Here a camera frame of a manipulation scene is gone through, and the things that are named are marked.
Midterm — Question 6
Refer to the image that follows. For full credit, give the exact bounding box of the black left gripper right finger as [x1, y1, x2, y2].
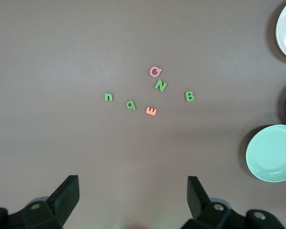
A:
[181, 176, 285, 229]

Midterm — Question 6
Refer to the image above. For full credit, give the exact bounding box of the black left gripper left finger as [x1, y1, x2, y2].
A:
[0, 175, 80, 229]

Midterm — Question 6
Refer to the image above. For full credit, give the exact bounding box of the green letter q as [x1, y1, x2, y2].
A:
[125, 99, 137, 111]

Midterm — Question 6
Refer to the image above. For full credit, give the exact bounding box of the green capital letter N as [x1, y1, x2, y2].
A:
[153, 79, 168, 93]

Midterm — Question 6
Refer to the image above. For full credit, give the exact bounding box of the green plate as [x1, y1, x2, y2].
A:
[245, 124, 286, 183]

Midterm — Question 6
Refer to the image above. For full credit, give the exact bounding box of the brown table mat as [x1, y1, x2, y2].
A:
[0, 0, 286, 229]

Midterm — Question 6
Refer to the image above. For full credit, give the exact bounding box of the pink letter Q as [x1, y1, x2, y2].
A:
[149, 66, 163, 78]

